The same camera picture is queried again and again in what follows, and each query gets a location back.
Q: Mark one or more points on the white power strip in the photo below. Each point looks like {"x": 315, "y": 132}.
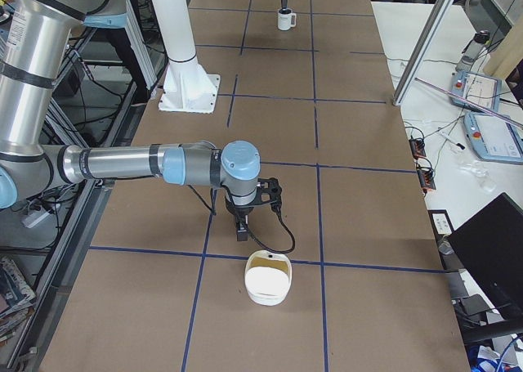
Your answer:
{"x": 34, "y": 217}

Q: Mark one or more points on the cream white container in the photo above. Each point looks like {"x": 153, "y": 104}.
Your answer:
{"x": 268, "y": 277}

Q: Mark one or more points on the orange circuit board upper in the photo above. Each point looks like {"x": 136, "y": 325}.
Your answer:
{"x": 417, "y": 146}

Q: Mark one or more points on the lower blue teach pendant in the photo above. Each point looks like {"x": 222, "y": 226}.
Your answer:
{"x": 492, "y": 139}

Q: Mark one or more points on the white mug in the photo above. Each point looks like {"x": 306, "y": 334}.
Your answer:
{"x": 287, "y": 19}

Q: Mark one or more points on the stack of books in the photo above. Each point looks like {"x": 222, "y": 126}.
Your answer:
{"x": 17, "y": 298}

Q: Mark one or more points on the orange circuit board lower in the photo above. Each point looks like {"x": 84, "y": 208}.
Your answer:
{"x": 426, "y": 178}

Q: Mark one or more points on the blue teach pendant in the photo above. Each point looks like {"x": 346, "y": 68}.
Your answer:
{"x": 492, "y": 139}
{"x": 478, "y": 88}

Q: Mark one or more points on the aluminium frame post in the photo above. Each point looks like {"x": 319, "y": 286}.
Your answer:
{"x": 428, "y": 33}

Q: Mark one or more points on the white pedestal column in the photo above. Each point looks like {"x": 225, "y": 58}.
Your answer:
{"x": 187, "y": 86}

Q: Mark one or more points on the black laptop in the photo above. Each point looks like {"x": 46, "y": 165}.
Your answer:
{"x": 489, "y": 246}

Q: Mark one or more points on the orange circuit board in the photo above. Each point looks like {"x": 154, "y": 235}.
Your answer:
{"x": 426, "y": 178}
{"x": 417, "y": 146}

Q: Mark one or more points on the grey water bottle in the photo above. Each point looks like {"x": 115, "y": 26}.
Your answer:
{"x": 472, "y": 50}

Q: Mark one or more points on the upper blue teach pendant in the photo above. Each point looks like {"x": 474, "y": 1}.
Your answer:
{"x": 478, "y": 88}

